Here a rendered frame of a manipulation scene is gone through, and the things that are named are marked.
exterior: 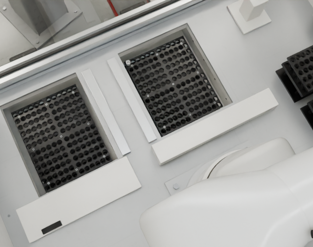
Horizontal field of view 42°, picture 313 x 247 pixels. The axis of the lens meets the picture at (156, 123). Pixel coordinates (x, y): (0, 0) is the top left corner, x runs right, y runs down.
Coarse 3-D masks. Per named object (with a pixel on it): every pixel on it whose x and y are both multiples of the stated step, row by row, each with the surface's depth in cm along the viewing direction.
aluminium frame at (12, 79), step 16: (176, 0) 103; (192, 0) 104; (208, 0) 108; (144, 16) 102; (160, 16) 103; (112, 32) 100; (128, 32) 102; (64, 48) 98; (80, 48) 99; (96, 48) 102; (32, 64) 97; (48, 64) 98; (64, 64) 101; (0, 80) 96; (16, 80) 97
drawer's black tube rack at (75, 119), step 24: (72, 96) 108; (24, 120) 106; (48, 120) 103; (72, 120) 103; (24, 144) 101; (48, 144) 102; (72, 144) 102; (96, 144) 102; (48, 168) 100; (72, 168) 104; (96, 168) 101; (48, 192) 101
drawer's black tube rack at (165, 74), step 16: (176, 48) 110; (144, 64) 111; (160, 64) 109; (176, 64) 112; (192, 64) 109; (144, 80) 107; (160, 80) 107; (176, 80) 107; (192, 80) 111; (208, 80) 108; (144, 96) 106; (160, 96) 106; (176, 96) 109; (192, 96) 107; (208, 96) 110; (160, 112) 105; (176, 112) 105; (192, 112) 105; (208, 112) 106; (160, 128) 104; (176, 128) 104
